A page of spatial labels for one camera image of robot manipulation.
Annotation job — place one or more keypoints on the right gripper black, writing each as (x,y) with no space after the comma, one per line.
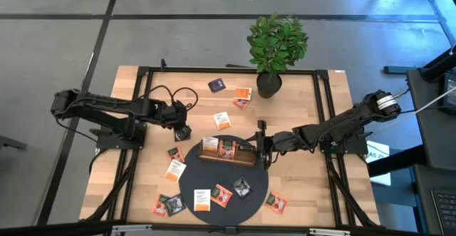
(285,141)

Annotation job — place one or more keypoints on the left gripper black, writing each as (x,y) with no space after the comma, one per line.
(174,115)

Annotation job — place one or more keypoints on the dark blackcurrant tea packet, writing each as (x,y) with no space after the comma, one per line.
(242,188)
(175,205)
(182,136)
(246,147)

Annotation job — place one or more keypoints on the white orange Tazo tea packet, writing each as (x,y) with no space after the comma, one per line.
(222,120)
(210,144)
(202,200)
(175,170)

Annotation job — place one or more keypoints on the orange tea packet white edge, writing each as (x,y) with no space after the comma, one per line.
(243,93)

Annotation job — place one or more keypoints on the purple tea packet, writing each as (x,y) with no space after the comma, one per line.
(216,85)

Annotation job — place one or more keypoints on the green plant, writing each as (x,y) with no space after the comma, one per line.
(276,43)

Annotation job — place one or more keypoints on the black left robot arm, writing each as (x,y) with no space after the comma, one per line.
(107,104)

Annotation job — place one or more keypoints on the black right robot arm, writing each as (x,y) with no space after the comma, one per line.
(342,123)

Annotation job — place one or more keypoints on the wooden three-compartment tea tray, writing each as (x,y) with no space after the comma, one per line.
(228,162)

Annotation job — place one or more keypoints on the round dark woven placemat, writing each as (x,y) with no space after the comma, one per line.
(249,209)

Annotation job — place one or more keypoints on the white printed sign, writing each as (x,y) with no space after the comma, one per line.
(379,152)

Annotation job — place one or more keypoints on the black desk leg beam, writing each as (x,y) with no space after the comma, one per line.
(395,161)

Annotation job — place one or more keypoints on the black bar with silver brackets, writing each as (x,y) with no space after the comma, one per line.
(53,229)

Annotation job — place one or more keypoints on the grey-blue floor foot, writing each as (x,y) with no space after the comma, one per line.
(399,70)

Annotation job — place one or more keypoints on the grey furniture foot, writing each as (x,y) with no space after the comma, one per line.
(12,144)

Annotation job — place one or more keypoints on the dark grey desk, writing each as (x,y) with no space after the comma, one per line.
(427,139)
(424,200)

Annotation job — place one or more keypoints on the black keyboard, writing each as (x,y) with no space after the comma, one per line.
(445,207)

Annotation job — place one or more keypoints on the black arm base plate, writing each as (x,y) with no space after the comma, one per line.
(107,144)
(352,147)

